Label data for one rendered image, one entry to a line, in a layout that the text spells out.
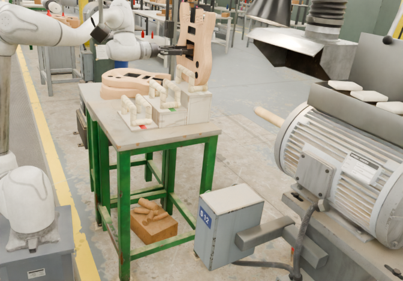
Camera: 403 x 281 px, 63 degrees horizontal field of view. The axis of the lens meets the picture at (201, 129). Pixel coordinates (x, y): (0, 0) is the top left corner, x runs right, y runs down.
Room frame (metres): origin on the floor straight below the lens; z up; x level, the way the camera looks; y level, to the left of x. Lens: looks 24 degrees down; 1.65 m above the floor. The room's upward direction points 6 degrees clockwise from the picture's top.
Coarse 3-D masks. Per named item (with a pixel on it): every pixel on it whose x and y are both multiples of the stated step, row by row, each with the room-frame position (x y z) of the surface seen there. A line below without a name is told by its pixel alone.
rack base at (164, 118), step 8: (144, 96) 1.79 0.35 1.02; (168, 96) 1.83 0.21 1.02; (152, 104) 1.66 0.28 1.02; (152, 112) 1.64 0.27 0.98; (160, 112) 1.57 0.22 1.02; (168, 112) 1.59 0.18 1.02; (176, 112) 1.61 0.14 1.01; (184, 112) 1.63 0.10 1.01; (160, 120) 1.57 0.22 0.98; (168, 120) 1.59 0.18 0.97; (176, 120) 1.61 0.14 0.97; (184, 120) 1.64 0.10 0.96
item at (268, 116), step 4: (256, 108) 1.10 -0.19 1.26; (260, 108) 1.09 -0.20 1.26; (256, 112) 1.09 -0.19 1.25; (260, 112) 1.08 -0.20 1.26; (264, 112) 1.06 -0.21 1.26; (268, 112) 1.06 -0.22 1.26; (260, 116) 1.08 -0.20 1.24; (264, 116) 1.05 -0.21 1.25; (268, 116) 1.04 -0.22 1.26; (272, 116) 1.03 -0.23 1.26; (276, 116) 1.02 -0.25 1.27; (268, 120) 1.04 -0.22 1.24; (272, 120) 1.02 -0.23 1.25; (276, 120) 1.01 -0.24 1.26; (280, 120) 1.00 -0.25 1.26; (284, 120) 1.00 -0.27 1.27; (276, 124) 1.00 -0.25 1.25; (280, 124) 0.99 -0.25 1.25
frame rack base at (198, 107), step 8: (184, 88) 1.76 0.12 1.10; (184, 96) 1.68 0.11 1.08; (192, 96) 1.65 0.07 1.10; (200, 96) 1.68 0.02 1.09; (208, 96) 1.70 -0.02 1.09; (184, 104) 1.68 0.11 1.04; (192, 104) 1.66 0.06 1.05; (200, 104) 1.68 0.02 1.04; (208, 104) 1.71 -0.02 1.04; (192, 112) 1.66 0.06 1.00; (200, 112) 1.68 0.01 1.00; (208, 112) 1.71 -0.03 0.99; (192, 120) 1.66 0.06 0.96; (200, 120) 1.69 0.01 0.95; (208, 120) 1.71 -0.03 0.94
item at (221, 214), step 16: (208, 192) 0.77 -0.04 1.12; (224, 192) 0.77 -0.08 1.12; (240, 192) 0.78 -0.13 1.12; (208, 208) 0.70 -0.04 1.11; (224, 208) 0.70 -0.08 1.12; (240, 208) 0.71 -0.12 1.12; (256, 208) 0.74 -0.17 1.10; (208, 224) 0.69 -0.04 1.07; (224, 224) 0.68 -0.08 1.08; (240, 224) 0.71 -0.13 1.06; (256, 224) 0.74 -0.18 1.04; (208, 240) 0.69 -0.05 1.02; (224, 240) 0.69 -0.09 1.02; (208, 256) 0.68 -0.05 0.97; (224, 256) 0.69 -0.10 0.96; (240, 256) 0.73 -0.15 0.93
